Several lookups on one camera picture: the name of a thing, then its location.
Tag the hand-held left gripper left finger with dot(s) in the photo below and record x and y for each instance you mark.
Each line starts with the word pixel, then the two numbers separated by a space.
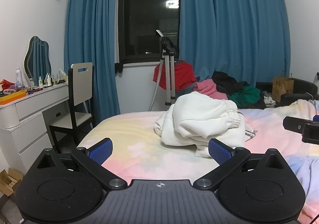
pixel 101 151

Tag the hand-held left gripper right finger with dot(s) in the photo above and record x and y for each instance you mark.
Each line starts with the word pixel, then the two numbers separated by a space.
pixel 219 151

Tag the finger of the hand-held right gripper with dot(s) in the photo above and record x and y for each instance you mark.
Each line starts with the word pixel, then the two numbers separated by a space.
pixel 292 124
pixel 310 133

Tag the white sweatshirt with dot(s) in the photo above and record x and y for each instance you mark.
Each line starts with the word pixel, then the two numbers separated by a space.
pixel 199 117

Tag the white patterned cloth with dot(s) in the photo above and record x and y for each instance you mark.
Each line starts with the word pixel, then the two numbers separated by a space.
pixel 269 98

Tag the brown paper bag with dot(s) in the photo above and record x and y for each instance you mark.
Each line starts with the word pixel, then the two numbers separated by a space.
pixel 282 89

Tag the black sofa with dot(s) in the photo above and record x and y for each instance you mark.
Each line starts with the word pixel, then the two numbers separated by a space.
pixel 304 89

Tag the pastel bed blanket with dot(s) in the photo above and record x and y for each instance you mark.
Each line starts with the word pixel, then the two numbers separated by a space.
pixel 139 134

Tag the green garment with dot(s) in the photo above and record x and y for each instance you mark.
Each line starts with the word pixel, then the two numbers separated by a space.
pixel 245 95

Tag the pink garment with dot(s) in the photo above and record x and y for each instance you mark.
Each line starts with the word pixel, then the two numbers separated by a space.
pixel 208 89

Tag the black and cream chair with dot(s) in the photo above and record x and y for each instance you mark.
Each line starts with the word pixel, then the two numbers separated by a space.
pixel 81 84

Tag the black garment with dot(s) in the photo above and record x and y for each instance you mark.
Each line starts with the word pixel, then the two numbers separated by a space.
pixel 228 82

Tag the white vanity desk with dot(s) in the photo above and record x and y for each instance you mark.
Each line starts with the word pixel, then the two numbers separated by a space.
pixel 27 124

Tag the clear plastic jug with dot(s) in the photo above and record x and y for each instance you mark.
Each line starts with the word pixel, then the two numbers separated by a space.
pixel 62 76

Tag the red garment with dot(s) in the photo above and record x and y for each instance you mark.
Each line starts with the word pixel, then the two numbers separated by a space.
pixel 182 74

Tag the silver tripod stand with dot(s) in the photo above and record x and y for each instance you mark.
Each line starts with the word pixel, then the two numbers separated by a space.
pixel 169 74

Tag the cardboard box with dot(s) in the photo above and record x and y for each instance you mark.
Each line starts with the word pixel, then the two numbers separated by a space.
pixel 10 181

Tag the orange tray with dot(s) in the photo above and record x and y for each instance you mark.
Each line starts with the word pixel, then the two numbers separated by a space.
pixel 12 98

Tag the white spray bottle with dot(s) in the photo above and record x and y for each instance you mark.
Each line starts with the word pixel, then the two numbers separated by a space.
pixel 19 78

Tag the blue curtain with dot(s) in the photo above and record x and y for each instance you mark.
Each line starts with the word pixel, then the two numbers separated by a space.
pixel 89 39
pixel 231 20

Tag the wavy vanity mirror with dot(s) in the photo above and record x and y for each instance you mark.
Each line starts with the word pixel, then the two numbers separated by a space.
pixel 37 57

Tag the dark window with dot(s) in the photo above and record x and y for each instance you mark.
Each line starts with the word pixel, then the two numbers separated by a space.
pixel 147 20

